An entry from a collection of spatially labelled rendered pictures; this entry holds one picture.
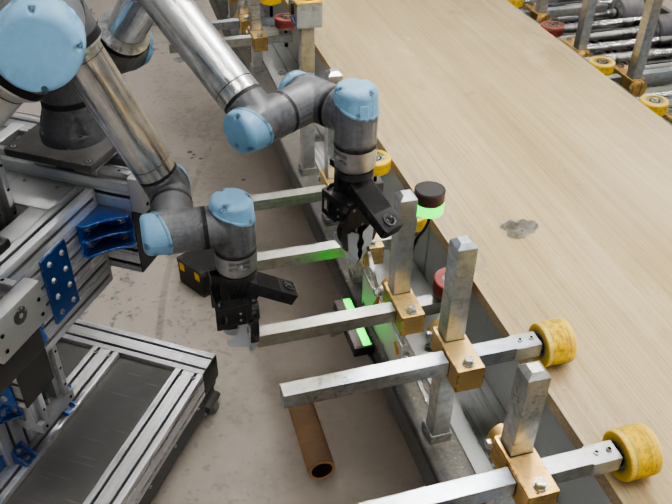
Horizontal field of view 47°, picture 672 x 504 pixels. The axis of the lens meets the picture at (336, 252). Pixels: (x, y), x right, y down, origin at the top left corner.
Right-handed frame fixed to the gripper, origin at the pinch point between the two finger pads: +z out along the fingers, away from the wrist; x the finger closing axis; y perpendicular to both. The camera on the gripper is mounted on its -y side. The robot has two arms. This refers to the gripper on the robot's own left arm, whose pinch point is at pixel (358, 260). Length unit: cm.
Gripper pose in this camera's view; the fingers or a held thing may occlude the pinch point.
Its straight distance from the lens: 147.0
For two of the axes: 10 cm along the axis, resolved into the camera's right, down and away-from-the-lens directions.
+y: -5.9, -5.0, 6.3
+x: -8.1, 3.5, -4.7
